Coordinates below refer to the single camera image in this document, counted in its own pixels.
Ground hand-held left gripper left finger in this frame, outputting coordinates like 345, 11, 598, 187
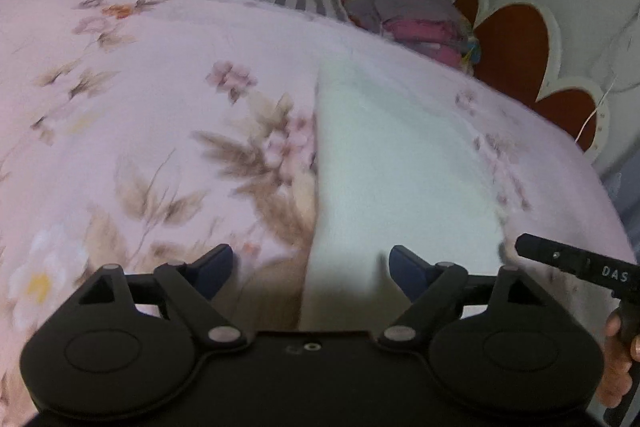
77, 243, 249, 348

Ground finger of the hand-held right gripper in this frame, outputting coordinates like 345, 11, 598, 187
514, 234, 555, 267

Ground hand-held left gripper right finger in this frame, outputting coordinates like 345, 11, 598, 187
377, 244, 544, 348

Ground small white cloth garment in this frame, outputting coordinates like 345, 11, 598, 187
299, 56, 507, 334

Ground pile of folded clothes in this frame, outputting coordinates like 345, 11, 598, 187
342, 0, 482, 72

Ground person's right hand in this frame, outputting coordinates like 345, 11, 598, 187
599, 310, 640, 404

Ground pink floral blanket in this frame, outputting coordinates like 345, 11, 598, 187
0, 0, 639, 427

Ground white headboard with red hearts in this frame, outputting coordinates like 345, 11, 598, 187
451, 0, 615, 156

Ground thin white cable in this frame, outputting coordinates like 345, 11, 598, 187
574, 2, 640, 144

